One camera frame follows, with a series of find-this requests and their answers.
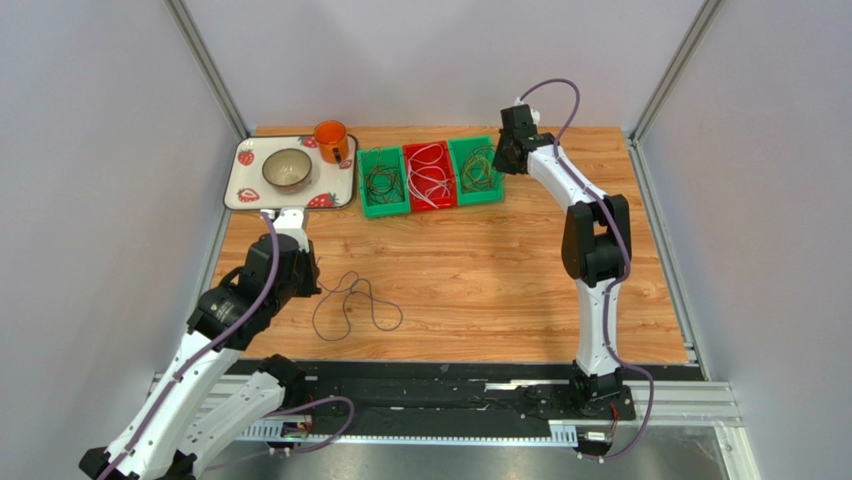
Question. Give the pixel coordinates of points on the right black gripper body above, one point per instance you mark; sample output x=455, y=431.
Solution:
x=505, y=158

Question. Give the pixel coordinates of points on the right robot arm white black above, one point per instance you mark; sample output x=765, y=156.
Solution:
x=595, y=250

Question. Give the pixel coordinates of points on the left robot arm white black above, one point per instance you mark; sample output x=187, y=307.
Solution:
x=169, y=438

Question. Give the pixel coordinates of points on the aluminium frame rail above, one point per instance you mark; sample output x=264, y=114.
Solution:
x=674, y=403

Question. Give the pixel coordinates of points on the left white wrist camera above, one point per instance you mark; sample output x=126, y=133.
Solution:
x=291, y=222

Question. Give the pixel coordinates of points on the beige ceramic bowl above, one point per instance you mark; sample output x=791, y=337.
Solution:
x=289, y=171

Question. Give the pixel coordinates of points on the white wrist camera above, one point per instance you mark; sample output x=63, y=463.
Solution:
x=291, y=222
x=535, y=114

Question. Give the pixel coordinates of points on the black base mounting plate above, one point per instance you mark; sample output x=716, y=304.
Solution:
x=451, y=400

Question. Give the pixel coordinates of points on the red bin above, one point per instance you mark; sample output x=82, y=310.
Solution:
x=429, y=176

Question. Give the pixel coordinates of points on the strawberry pattern tray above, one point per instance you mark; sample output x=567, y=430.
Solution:
x=332, y=185

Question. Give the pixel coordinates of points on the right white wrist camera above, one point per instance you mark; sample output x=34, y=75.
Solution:
x=535, y=114

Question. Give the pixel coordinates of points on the right green bin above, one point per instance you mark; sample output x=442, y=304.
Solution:
x=477, y=182

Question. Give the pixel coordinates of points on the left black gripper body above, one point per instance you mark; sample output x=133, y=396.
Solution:
x=304, y=282

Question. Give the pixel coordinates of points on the green bin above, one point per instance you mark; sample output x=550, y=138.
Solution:
x=382, y=183
x=477, y=182

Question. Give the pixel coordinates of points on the orange mug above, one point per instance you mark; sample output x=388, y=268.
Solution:
x=331, y=137

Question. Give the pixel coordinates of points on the left green bin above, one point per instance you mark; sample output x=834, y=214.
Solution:
x=382, y=183

